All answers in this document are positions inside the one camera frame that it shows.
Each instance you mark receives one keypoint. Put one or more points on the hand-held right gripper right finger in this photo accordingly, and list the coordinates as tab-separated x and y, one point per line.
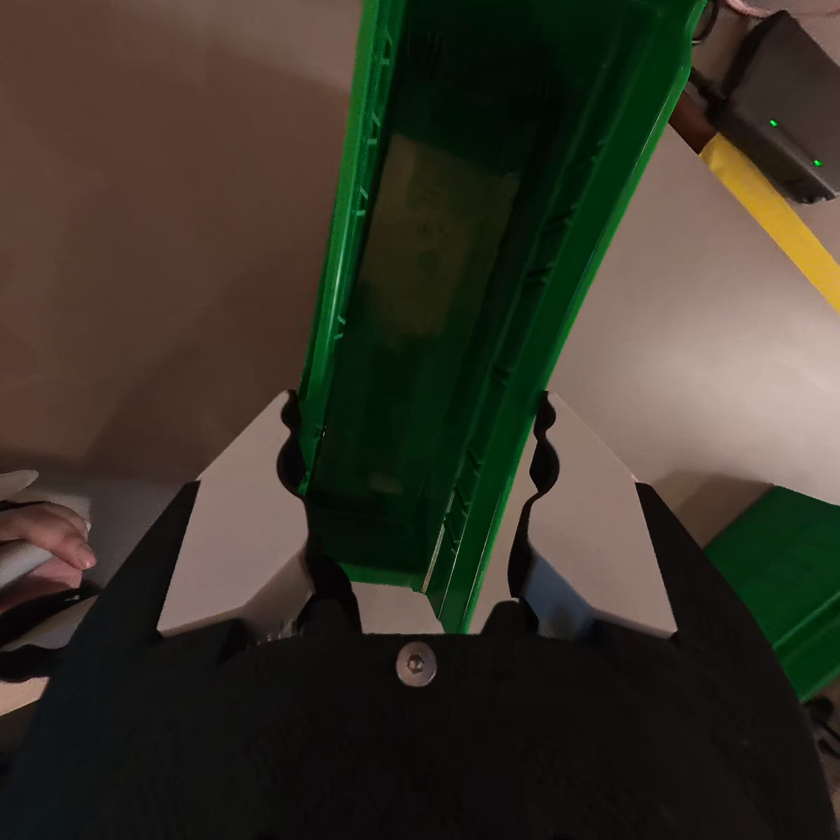
590	544

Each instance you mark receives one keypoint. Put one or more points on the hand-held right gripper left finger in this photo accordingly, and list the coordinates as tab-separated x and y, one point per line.
236	544

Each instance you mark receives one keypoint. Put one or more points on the green plastic bin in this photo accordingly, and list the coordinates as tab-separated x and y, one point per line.
781	577
492	197

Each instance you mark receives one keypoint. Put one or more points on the person's left hand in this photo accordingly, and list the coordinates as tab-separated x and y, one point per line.
46	525

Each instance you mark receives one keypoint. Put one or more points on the yellow tape strip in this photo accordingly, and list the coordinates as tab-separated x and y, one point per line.
781	216

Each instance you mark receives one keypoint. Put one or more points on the black power bank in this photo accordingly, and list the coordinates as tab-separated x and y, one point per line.
774	98

